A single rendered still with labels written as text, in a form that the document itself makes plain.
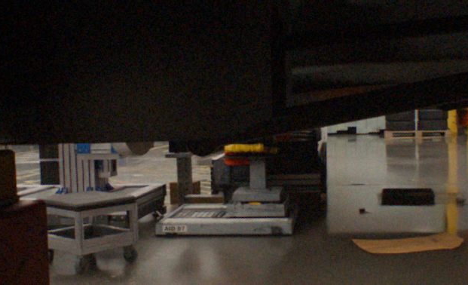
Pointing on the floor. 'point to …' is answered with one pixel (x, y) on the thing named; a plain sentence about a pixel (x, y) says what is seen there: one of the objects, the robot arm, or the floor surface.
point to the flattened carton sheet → (439, 241)
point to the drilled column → (184, 179)
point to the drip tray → (408, 192)
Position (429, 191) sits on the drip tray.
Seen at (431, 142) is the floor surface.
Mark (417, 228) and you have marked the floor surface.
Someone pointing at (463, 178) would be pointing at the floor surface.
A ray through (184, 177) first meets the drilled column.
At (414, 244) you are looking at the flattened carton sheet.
